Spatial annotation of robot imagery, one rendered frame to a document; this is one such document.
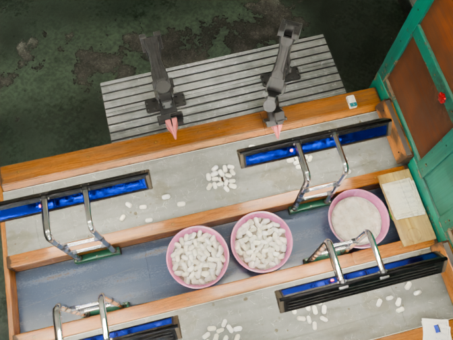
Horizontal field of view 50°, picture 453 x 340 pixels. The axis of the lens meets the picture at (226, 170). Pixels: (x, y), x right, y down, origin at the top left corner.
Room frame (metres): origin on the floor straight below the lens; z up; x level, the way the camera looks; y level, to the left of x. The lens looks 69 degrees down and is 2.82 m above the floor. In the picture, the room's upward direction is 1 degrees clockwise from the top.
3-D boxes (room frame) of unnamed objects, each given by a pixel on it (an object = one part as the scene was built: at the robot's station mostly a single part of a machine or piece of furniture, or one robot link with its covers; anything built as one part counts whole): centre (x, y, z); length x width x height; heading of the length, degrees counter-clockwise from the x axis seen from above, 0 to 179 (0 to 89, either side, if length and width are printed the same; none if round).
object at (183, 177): (0.75, 0.09, 0.73); 1.81 x 0.30 x 0.02; 105
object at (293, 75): (1.34, -0.27, 0.71); 0.20 x 0.07 x 0.08; 106
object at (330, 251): (0.34, -0.46, 0.90); 0.20 x 0.19 x 0.45; 105
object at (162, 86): (1.00, 0.26, 1.11); 0.12 x 0.09 x 0.12; 16
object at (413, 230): (0.63, -0.79, 0.77); 0.33 x 0.15 x 0.01; 15
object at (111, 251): (0.48, 0.58, 0.90); 0.20 x 0.19 x 0.45; 105
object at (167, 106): (0.91, 0.24, 1.13); 0.07 x 0.06 x 0.11; 106
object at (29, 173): (0.95, 0.14, 0.67); 1.81 x 0.12 x 0.19; 105
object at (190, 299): (0.26, -0.04, 0.71); 1.81 x 0.05 x 0.11; 105
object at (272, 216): (0.46, -0.16, 0.72); 0.27 x 0.27 x 0.10
